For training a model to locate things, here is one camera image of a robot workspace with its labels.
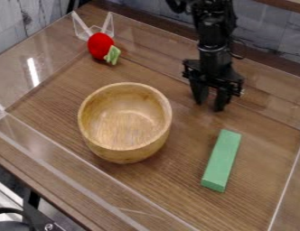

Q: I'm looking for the red plush fruit green leaf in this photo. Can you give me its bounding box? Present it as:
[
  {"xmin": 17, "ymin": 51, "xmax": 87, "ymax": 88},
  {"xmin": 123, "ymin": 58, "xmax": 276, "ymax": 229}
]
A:
[{"xmin": 87, "ymin": 32, "xmax": 120, "ymax": 65}]

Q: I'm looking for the black metal table leg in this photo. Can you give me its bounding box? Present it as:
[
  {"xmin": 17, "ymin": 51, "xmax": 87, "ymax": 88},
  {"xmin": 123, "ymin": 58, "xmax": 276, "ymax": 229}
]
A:
[{"xmin": 22, "ymin": 189, "xmax": 77, "ymax": 231}]

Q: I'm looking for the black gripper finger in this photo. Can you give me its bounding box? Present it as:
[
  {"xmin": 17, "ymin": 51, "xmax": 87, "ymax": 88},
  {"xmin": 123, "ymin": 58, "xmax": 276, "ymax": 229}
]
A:
[
  {"xmin": 214, "ymin": 88, "xmax": 231, "ymax": 112},
  {"xmin": 190, "ymin": 79, "xmax": 208, "ymax": 105}
]

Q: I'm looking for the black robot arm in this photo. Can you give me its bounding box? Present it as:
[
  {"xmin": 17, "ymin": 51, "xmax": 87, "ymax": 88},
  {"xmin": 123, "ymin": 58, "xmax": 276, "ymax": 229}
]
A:
[{"xmin": 165, "ymin": 0, "xmax": 243, "ymax": 112}]

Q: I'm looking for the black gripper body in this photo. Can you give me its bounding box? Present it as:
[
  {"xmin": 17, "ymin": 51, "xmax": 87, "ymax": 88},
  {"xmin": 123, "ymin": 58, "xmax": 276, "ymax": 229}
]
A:
[{"xmin": 182, "ymin": 46, "xmax": 243, "ymax": 97}]

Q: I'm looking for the black cable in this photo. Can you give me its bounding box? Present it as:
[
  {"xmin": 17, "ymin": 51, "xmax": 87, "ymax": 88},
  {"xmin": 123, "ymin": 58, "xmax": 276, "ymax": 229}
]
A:
[{"xmin": 0, "ymin": 207, "xmax": 29, "ymax": 231}]

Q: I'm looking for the green rectangular block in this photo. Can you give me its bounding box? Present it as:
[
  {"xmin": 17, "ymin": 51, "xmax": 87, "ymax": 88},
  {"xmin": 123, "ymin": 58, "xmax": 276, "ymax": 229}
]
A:
[{"xmin": 200, "ymin": 129, "xmax": 242, "ymax": 192}]

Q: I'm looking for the round wooden bowl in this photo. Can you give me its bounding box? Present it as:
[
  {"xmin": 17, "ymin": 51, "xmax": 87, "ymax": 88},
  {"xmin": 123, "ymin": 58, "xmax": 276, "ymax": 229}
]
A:
[{"xmin": 77, "ymin": 82, "xmax": 172, "ymax": 164}]

